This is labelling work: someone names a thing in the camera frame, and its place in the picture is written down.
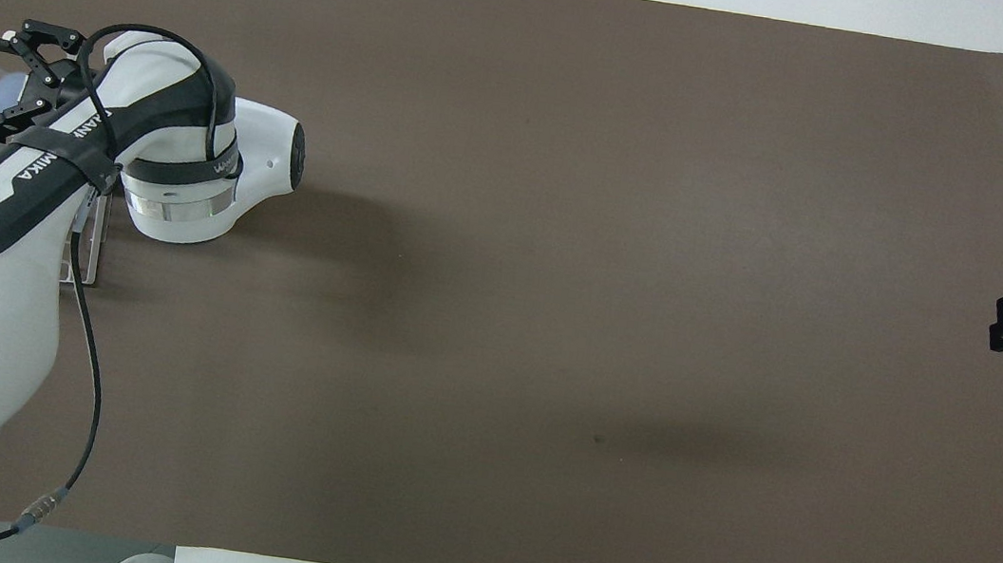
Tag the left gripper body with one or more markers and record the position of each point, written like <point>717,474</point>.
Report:
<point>64,86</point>

